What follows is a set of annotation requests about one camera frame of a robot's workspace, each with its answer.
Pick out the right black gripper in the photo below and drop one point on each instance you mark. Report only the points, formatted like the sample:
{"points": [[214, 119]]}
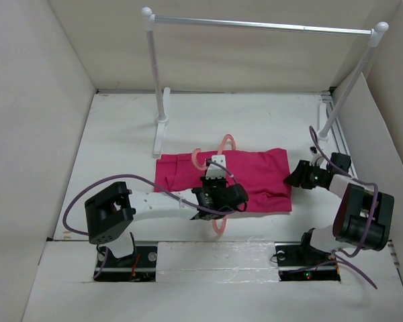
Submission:
{"points": [[299, 177]]}

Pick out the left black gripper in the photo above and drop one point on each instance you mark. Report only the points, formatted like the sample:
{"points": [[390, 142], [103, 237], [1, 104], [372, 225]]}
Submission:
{"points": [[204, 181]]}

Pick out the pink plastic hanger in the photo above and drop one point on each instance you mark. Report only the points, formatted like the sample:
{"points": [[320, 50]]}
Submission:
{"points": [[227, 139]]}

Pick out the magenta trousers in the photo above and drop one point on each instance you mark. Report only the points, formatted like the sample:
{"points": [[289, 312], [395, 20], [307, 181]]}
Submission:
{"points": [[262, 174]]}

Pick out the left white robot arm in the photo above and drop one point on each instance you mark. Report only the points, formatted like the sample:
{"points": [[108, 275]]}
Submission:
{"points": [[110, 212]]}

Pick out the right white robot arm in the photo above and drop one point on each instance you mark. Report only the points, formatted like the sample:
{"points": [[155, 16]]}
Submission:
{"points": [[363, 219]]}

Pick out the white clothes rack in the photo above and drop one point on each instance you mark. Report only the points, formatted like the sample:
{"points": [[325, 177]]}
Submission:
{"points": [[163, 95]]}

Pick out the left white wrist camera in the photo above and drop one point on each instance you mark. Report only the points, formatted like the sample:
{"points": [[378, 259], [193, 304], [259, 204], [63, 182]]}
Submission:
{"points": [[216, 167]]}

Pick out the aluminium rail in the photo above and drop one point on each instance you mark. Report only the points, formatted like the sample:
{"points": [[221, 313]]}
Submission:
{"points": [[336, 132]]}

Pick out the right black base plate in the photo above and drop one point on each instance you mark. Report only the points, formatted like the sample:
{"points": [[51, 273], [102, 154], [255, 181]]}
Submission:
{"points": [[297, 265]]}

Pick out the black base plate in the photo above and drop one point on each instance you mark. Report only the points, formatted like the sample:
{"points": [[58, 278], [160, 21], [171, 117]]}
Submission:
{"points": [[139, 267], [297, 265]]}

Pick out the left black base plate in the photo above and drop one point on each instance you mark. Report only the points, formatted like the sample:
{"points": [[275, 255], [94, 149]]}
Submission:
{"points": [[139, 267]]}

